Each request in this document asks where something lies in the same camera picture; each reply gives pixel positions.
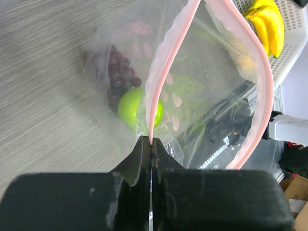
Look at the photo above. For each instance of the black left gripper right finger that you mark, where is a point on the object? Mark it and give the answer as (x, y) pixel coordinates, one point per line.
(161, 162)

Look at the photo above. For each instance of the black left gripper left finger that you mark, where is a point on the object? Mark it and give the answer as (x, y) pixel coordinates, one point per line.
(133, 206)

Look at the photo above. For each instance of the green apple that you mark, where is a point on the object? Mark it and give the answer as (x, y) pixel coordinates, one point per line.
(129, 112)

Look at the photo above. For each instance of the clear pink zip top bag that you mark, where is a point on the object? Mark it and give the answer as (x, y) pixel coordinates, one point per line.
(171, 45)

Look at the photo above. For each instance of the red grape bunch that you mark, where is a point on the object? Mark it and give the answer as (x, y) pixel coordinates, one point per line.
(121, 77)

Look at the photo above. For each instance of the yellow banana bunch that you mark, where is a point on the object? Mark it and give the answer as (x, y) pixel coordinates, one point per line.
(268, 22)

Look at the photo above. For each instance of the cardboard box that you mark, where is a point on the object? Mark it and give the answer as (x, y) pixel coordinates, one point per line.
(296, 193)

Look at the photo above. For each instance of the white plastic mesh basket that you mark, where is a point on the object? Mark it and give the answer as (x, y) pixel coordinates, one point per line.
(242, 57)

